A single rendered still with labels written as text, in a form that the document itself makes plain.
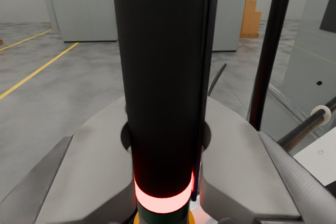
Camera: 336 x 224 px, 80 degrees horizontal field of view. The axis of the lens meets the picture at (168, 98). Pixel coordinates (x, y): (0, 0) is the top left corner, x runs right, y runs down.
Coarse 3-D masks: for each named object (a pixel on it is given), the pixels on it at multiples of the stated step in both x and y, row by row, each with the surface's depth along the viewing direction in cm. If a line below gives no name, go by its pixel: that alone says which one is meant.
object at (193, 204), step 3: (198, 195) 19; (198, 198) 19; (192, 201) 18; (195, 201) 18; (198, 201) 18; (192, 204) 18; (195, 204) 18; (198, 204) 18; (192, 207) 18; (210, 216) 17; (210, 219) 17; (213, 219) 17; (207, 222) 17; (210, 222) 17; (213, 222) 17; (216, 222) 17
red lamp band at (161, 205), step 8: (136, 192) 11; (184, 192) 11; (144, 200) 11; (152, 200) 10; (160, 200) 10; (168, 200) 10; (176, 200) 11; (184, 200) 11; (152, 208) 11; (160, 208) 11; (168, 208) 11; (176, 208) 11
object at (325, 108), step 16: (272, 0) 12; (288, 0) 12; (272, 16) 12; (272, 32) 13; (272, 48) 13; (272, 64) 14; (256, 80) 15; (256, 96) 15; (256, 112) 16; (320, 112) 30; (256, 128) 17; (304, 128) 27
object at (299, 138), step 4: (332, 108) 33; (332, 112) 33; (316, 120) 30; (320, 120) 30; (312, 124) 29; (316, 124) 29; (308, 128) 28; (312, 128) 29; (304, 132) 27; (308, 132) 28; (300, 136) 27; (304, 136) 27; (292, 140) 26; (296, 140) 26; (300, 140) 27; (288, 144) 25; (292, 144) 26; (296, 144) 26; (284, 148) 25; (288, 148) 25; (292, 148) 26
